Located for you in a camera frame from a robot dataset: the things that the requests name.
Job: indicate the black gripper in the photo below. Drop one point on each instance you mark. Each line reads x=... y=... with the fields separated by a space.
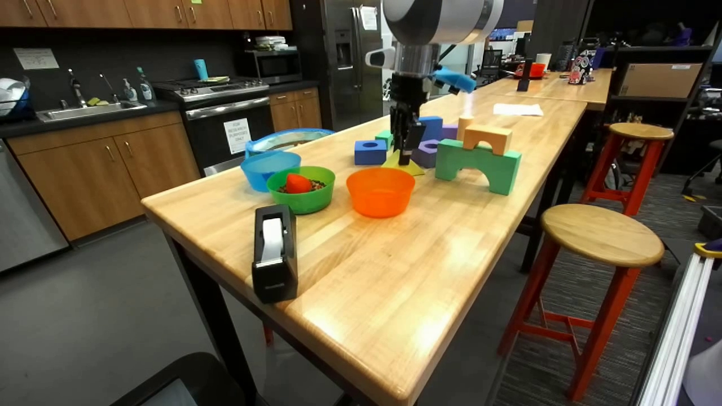
x=407 y=94

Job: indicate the yellow foam triangle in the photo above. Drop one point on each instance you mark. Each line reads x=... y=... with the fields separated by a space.
x=418 y=169

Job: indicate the big green foam arch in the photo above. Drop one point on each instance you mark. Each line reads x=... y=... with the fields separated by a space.
x=452 y=158

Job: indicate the brown wooden block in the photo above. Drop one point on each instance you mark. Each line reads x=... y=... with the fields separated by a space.
x=487 y=137

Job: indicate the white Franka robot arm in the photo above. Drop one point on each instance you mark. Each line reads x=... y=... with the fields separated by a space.
x=443 y=18

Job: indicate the small green foam block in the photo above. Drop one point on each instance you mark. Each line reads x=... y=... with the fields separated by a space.
x=382 y=138

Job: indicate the blue foam cube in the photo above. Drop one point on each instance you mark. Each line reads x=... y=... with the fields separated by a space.
x=434 y=126

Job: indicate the purple block with hole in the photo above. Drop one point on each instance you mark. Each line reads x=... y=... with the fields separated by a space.
x=428 y=155

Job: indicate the small purple foam block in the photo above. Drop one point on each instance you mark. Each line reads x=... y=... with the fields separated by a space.
x=450 y=132

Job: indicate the blue block with hole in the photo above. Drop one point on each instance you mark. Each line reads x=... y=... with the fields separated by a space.
x=361 y=157

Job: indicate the orange plastic bowl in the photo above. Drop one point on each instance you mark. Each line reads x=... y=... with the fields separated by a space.
x=379 y=197

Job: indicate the dark stainless fridge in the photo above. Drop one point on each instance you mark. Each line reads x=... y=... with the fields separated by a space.
x=338 y=82

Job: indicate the white paper sheet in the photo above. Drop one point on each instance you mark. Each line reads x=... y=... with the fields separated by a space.
x=519 y=111

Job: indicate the red toy fruit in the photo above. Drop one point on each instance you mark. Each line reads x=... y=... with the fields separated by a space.
x=299 y=183

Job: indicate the green plastic bowl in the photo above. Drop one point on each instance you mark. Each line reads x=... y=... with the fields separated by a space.
x=301 y=201

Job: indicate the black slim stand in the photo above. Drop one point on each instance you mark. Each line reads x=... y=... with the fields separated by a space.
x=524 y=70

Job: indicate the red cup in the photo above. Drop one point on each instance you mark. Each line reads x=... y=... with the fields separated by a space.
x=537 y=70

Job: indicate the stainless microwave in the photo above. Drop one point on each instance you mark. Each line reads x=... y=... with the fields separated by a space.
x=273 y=66

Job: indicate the blue plastic bowl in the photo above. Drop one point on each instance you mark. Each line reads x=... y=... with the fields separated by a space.
x=259 y=169

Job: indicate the white cup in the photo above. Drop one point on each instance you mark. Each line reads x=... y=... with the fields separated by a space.
x=543 y=58

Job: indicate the stacked dishes on microwave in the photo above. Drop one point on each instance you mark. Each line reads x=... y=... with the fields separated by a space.
x=270 y=43

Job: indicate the white notice on oven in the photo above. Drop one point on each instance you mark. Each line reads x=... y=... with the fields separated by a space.
x=237 y=137

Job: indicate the colourful small box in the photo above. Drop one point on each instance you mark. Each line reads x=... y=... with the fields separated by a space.
x=581 y=69

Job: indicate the black tape dispenser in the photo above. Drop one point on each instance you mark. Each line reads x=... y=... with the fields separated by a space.
x=273 y=283

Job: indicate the stainless black oven range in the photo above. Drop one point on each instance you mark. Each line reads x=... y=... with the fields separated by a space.
x=204 y=138

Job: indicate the blue cup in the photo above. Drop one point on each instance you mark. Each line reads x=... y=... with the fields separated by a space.
x=202 y=70

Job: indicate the wooden stool red legs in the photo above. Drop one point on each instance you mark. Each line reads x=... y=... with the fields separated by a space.
x=600 y=232
x=638 y=132

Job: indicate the black framed brown board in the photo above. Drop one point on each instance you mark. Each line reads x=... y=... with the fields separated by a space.
x=656 y=80

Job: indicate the clear soap bottle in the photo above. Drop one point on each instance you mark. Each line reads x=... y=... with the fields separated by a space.
x=128 y=94
x=144 y=88

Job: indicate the black chair back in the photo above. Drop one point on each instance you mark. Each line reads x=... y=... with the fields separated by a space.
x=209 y=372

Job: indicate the wooden sink base cabinet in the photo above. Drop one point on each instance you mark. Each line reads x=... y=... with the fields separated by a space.
x=91 y=177

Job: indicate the stainless kitchen sink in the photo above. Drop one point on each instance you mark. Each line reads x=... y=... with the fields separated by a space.
x=82 y=114

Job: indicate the kitchen faucet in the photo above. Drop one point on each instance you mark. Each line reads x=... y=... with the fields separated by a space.
x=76 y=91

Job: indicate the white-edged robot cart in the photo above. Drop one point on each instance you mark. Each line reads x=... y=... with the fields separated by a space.
x=677 y=331

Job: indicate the white rounded appliance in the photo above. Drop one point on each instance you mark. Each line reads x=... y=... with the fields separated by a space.
x=12 y=94

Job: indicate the black table frame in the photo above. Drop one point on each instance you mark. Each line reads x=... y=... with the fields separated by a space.
x=217 y=323

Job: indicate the wooden wall cabinets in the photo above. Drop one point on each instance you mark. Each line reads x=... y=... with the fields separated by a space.
x=114 y=11

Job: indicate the white wall plate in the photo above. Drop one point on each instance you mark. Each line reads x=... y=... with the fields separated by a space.
x=33 y=60

